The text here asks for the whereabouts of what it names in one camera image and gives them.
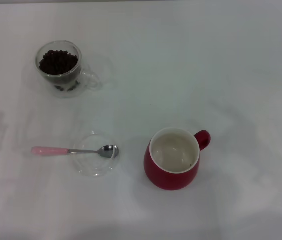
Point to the red ceramic mug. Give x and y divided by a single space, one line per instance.
166 178

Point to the coffee beans pile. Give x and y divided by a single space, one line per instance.
58 62

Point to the clear glass saucer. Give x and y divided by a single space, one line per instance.
93 167

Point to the double-wall glass cup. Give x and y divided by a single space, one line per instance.
86 77

